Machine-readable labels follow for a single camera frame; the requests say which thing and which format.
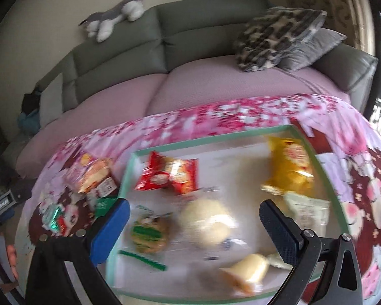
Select green white snack packet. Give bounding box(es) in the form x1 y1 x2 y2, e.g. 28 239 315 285
41 204 64 235

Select pink swiss roll snack bag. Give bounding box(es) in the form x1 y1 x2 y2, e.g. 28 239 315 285
65 152 95 192

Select clear bag round bun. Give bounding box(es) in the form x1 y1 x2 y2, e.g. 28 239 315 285
175 197 241 249

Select orange beige bread snack bag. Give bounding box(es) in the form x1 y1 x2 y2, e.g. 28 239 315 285
77 154 115 193

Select small red candy packet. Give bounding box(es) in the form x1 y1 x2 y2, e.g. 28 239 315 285
57 216 67 235

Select white pale snack packet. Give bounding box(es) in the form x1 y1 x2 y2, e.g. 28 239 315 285
283 192 330 237

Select pale yellow cake packet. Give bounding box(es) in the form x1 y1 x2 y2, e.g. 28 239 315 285
219 253 269 295

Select pink cartoon print blanket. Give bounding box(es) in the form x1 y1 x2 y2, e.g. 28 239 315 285
15 94 381 304

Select yellow snack packet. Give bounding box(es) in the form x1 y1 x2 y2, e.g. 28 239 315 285
261 136 314 197

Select teal black items by sofa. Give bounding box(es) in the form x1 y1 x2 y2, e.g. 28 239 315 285
17 87 42 136

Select dark green small packet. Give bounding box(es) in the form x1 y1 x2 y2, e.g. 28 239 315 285
95 197 117 219

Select green rimmed cardboard box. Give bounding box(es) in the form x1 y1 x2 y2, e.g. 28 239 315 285
106 124 352 304

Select green striped cookie packet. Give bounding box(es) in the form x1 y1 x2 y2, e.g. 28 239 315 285
130 214 172 253

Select red patterned snack packet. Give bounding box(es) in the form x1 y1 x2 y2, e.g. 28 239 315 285
135 151 198 195

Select grey cushion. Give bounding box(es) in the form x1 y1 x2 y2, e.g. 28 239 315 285
277 28 347 72

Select black white patterned cushion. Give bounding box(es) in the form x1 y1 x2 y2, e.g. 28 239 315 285
234 7 327 72

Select grey white plush dog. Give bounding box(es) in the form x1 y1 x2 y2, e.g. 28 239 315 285
78 0 145 43

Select grey sofa with pink cover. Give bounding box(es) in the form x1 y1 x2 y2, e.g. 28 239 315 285
3 0 378 178

